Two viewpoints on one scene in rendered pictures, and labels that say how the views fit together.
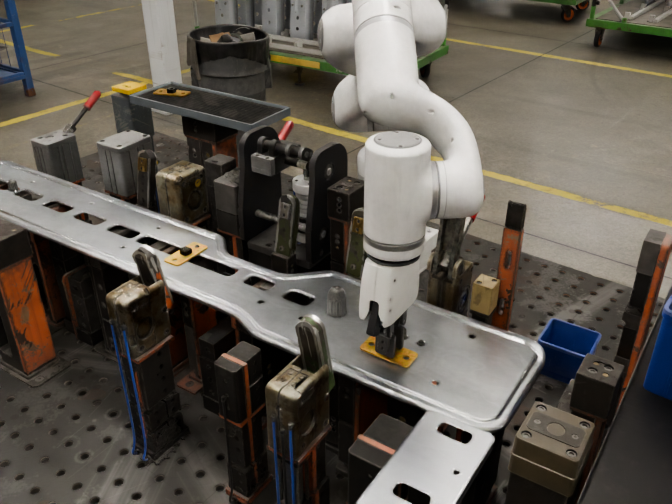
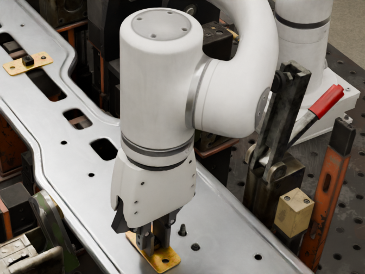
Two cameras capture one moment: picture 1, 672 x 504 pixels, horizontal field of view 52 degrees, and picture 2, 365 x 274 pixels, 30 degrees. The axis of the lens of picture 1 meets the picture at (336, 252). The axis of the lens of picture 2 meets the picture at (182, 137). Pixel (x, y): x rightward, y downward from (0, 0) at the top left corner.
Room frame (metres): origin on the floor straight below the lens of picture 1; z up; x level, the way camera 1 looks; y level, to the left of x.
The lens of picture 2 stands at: (0.28, -0.29, 1.70)
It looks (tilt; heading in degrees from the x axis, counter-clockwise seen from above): 41 degrees down; 18
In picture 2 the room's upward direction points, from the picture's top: 4 degrees clockwise
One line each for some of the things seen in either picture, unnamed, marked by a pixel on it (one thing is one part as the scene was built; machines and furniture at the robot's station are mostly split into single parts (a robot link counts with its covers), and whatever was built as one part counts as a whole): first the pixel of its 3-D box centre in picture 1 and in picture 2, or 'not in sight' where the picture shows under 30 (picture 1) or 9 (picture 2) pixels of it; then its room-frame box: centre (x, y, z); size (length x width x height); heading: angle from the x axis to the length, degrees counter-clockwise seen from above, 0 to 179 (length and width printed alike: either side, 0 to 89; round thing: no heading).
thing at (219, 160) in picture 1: (227, 240); not in sight; (1.35, 0.24, 0.90); 0.05 x 0.05 x 0.40; 57
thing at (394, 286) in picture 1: (392, 278); (155, 175); (0.82, -0.08, 1.14); 0.10 x 0.07 x 0.11; 147
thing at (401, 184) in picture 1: (399, 186); (163, 78); (0.82, -0.08, 1.28); 0.09 x 0.08 x 0.13; 92
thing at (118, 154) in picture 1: (138, 220); not in sight; (1.44, 0.47, 0.90); 0.13 x 0.10 x 0.41; 147
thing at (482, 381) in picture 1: (175, 255); (19, 61); (1.13, 0.30, 1.00); 1.38 x 0.22 x 0.02; 57
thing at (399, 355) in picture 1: (388, 348); (152, 243); (0.82, -0.08, 1.01); 0.08 x 0.04 x 0.01; 57
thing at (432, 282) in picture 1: (443, 345); (261, 242); (1.00, -0.20, 0.88); 0.07 x 0.06 x 0.35; 147
